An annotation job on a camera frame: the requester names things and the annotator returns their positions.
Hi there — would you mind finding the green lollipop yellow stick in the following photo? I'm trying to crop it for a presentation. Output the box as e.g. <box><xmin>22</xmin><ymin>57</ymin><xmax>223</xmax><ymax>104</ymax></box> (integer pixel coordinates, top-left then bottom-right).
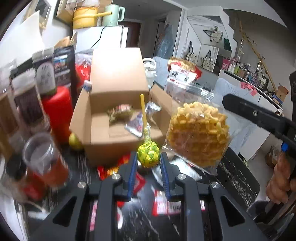
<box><xmin>137</xmin><ymin>94</ymin><xmax>160</xmax><ymax>168</ymax></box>

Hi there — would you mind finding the red gold candy packet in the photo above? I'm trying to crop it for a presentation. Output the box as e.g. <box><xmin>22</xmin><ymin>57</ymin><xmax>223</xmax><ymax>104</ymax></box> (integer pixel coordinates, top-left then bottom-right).
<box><xmin>97</xmin><ymin>153</ymin><xmax>147</xmax><ymax>194</ymax></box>

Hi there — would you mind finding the red white sachet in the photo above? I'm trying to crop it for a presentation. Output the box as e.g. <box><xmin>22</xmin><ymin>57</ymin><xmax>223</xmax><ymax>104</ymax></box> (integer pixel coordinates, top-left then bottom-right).
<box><xmin>151</xmin><ymin>189</ymin><xmax>206</xmax><ymax>217</ymax></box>

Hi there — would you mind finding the waffle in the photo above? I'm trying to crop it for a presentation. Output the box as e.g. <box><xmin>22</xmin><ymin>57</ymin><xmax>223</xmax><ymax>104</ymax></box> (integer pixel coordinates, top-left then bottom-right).
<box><xmin>163</xmin><ymin>82</ymin><xmax>231</xmax><ymax>175</ymax></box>

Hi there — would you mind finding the purple silver snack packet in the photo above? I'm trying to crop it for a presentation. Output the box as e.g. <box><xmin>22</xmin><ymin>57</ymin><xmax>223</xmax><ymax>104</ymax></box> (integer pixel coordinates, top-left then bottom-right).
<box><xmin>125</xmin><ymin>101</ymin><xmax>162</xmax><ymax>138</ymax></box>

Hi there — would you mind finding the green gold cereal packet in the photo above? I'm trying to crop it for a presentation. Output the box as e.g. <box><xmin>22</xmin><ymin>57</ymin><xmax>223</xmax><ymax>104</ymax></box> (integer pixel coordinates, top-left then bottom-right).
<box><xmin>107</xmin><ymin>104</ymin><xmax>134</xmax><ymax>123</ymax></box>

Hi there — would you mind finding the right hand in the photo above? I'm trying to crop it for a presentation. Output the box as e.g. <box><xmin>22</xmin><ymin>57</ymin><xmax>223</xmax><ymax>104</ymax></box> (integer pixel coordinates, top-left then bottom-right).
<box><xmin>266</xmin><ymin>152</ymin><xmax>295</xmax><ymax>204</ymax></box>

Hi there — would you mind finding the white quilted chair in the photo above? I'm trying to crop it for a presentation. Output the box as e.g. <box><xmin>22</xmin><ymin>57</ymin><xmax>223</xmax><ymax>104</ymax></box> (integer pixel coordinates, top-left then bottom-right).
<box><xmin>213</xmin><ymin>78</ymin><xmax>269</xmax><ymax>161</ymax></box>

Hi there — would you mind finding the yellow fruit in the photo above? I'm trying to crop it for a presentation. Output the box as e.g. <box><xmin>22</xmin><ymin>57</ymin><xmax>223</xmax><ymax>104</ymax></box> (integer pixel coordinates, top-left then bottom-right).
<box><xmin>68</xmin><ymin>133</ymin><xmax>83</xmax><ymax>151</ymax></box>

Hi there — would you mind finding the orange-filled clear jar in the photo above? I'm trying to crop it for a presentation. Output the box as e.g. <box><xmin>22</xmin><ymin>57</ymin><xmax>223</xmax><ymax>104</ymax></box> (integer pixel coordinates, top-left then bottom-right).
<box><xmin>23</xmin><ymin>132</ymin><xmax>69</xmax><ymax>189</ymax></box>

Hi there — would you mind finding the red white cashew bag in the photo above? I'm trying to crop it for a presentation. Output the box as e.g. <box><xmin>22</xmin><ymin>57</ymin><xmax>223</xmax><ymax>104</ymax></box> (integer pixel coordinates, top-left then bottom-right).
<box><xmin>168</xmin><ymin>57</ymin><xmax>202</xmax><ymax>83</ymax></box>

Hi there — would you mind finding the brown cardboard box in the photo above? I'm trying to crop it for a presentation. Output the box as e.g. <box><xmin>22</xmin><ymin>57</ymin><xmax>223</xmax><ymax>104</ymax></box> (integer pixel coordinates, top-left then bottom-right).
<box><xmin>70</xmin><ymin>48</ymin><xmax>172</xmax><ymax>167</ymax></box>

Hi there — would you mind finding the white teapot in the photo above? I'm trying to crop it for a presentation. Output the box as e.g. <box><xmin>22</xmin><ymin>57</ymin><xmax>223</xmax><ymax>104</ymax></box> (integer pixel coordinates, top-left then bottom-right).
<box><xmin>142</xmin><ymin>58</ymin><xmax>157</xmax><ymax>79</ymax></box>

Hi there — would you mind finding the red plastic container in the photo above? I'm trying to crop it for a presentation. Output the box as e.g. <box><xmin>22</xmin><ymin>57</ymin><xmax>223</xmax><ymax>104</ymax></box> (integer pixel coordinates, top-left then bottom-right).
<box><xmin>42</xmin><ymin>86</ymin><xmax>73</xmax><ymax>145</ymax></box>

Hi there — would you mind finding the brown-filled clear jar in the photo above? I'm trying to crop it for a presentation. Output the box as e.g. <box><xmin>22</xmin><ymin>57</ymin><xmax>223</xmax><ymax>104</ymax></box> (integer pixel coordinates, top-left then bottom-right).
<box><xmin>11</xmin><ymin>68</ymin><xmax>46</xmax><ymax>133</ymax></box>

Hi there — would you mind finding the dark-label jar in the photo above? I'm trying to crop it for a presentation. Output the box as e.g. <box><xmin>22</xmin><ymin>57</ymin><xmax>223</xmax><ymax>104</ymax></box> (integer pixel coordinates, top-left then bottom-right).
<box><xmin>32</xmin><ymin>48</ymin><xmax>56</xmax><ymax>96</ymax></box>

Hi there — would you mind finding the black snack bag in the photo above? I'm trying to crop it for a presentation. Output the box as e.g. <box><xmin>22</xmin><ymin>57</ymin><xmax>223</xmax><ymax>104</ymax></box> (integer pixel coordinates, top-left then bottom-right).
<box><xmin>53</xmin><ymin>45</ymin><xmax>77</xmax><ymax>87</ymax></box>

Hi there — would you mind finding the white mini fridge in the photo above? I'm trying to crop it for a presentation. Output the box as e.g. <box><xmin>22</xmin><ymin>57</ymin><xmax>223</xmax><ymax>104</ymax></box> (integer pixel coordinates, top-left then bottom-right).
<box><xmin>73</xmin><ymin>26</ymin><xmax>128</xmax><ymax>53</ymax></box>

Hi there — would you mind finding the green electric kettle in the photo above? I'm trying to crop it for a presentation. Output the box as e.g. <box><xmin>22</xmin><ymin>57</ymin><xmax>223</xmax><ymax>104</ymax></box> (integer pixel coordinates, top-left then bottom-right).
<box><xmin>101</xmin><ymin>4</ymin><xmax>125</xmax><ymax>27</ymax></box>

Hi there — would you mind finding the yellow pot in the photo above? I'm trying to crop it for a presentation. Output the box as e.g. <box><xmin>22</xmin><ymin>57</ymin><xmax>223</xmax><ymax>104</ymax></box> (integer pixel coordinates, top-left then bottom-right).
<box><xmin>72</xmin><ymin>7</ymin><xmax>112</xmax><ymax>29</ymax></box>

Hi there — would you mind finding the framed picture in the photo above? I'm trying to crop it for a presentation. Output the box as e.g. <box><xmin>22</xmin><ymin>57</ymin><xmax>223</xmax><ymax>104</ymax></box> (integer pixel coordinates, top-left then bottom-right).
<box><xmin>54</xmin><ymin>0</ymin><xmax>76</xmax><ymax>25</ymax></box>

